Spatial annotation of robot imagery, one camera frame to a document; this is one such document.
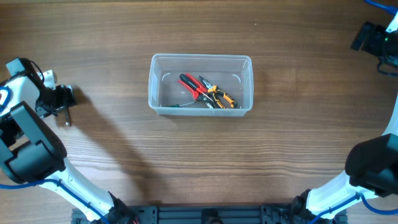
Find orange black long-nose pliers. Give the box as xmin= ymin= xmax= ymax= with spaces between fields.
xmin=199 ymin=76 xmax=238 ymax=109

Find silver L-shaped socket wrench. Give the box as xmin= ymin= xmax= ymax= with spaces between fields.
xmin=65 ymin=107 xmax=71 ymax=126

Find green handled screwdriver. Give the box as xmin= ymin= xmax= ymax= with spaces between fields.
xmin=167 ymin=101 xmax=196 ymax=108

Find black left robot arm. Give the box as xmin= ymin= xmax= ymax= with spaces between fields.
xmin=1 ymin=57 xmax=139 ymax=223

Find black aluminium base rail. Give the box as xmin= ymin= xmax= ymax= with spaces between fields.
xmin=71 ymin=203 xmax=348 ymax=224

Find clear plastic container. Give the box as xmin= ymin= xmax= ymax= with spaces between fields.
xmin=149 ymin=54 xmax=254 ymax=116

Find red handled wire stripper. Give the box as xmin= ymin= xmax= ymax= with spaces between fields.
xmin=178 ymin=73 xmax=215 ymax=108

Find blue right camera cable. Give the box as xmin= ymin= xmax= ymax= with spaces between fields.
xmin=307 ymin=0 xmax=398 ymax=224

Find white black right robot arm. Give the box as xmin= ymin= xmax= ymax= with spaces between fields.
xmin=288 ymin=22 xmax=397 ymax=223

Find blue left camera cable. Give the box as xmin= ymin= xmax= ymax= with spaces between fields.
xmin=0 ymin=85 xmax=109 ymax=224

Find black red screwdriver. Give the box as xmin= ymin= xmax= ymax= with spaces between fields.
xmin=179 ymin=73 xmax=213 ymax=102

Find blue camera cable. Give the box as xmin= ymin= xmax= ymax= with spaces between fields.
xmin=0 ymin=85 xmax=109 ymax=224
xmin=307 ymin=0 xmax=398 ymax=224

